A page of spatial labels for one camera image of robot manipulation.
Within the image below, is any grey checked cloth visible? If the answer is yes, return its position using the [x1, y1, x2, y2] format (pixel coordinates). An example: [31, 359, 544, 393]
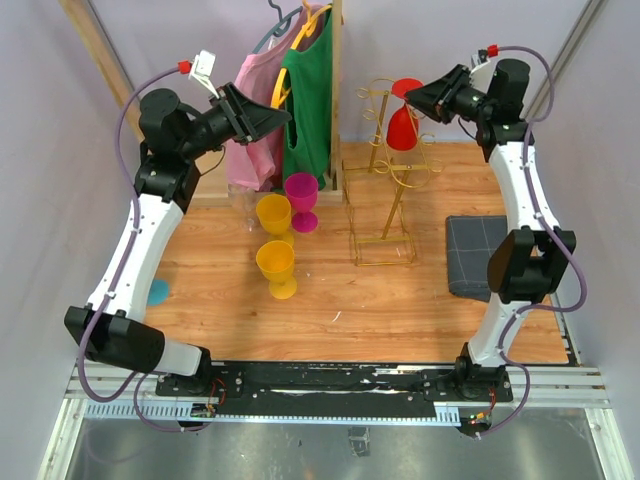
[445, 215, 507, 303]

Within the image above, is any wooden clothes rack frame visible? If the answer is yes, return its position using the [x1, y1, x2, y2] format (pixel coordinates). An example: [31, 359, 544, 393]
[60, 1, 344, 207]

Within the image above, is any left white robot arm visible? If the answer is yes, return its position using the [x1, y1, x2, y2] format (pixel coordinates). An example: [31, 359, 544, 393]
[64, 83, 291, 403]

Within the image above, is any front yellow wine glass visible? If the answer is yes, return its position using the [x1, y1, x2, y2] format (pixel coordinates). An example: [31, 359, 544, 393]
[256, 240, 297, 300]

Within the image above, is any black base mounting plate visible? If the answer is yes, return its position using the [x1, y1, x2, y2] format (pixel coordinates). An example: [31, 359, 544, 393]
[155, 361, 513, 419]

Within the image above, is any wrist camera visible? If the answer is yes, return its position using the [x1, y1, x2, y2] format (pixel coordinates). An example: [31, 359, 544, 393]
[188, 50, 218, 97]
[470, 49, 492, 84]

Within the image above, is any gold wire wine glass rack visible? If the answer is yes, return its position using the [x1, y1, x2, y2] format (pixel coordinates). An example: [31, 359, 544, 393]
[342, 78, 443, 267]

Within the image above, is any pink shirt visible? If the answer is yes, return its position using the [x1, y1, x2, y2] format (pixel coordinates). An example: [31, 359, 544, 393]
[226, 13, 306, 191]

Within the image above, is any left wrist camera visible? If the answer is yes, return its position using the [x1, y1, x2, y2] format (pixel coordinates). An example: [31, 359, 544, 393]
[188, 50, 218, 97]

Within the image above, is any clear glass wine glass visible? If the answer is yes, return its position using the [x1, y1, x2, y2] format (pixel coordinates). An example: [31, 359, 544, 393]
[228, 184, 256, 232]

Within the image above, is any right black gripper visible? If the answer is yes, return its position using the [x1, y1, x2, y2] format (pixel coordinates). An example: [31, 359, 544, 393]
[404, 65, 494, 125]

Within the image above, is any yellow clothes hanger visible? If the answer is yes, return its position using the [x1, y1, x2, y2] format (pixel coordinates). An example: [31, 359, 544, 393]
[270, 3, 334, 126]

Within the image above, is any red plastic wine glass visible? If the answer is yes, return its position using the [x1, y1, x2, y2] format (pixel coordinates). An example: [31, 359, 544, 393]
[386, 77, 423, 152]

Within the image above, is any green vest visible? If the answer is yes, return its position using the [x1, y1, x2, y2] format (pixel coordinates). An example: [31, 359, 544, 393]
[282, 10, 333, 189]

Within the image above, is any rear yellow wine glass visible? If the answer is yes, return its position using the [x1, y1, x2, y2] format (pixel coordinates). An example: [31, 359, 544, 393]
[256, 194, 294, 246]

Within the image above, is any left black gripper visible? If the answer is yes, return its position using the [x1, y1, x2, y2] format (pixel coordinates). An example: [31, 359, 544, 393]
[179, 81, 291, 161]

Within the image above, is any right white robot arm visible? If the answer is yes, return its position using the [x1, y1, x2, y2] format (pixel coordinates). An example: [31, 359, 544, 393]
[405, 58, 576, 402]

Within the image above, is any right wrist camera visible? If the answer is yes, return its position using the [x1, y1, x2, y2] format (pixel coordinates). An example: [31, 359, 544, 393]
[470, 49, 492, 84]

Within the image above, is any grey clothes hanger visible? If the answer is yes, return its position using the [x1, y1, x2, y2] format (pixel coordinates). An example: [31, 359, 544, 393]
[251, 1, 305, 55]

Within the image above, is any magenta plastic wine glass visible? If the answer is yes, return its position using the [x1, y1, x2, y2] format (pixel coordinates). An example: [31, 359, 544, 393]
[284, 173, 319, 233]

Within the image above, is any yellow wine glass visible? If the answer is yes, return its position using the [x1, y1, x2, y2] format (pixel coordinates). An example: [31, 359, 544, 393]
[256, 194, 294, 246]
[256, 240, 297, 300]

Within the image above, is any teal plastic wine glass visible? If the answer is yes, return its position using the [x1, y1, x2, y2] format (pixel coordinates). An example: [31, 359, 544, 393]
[147, 279, 170, 306]

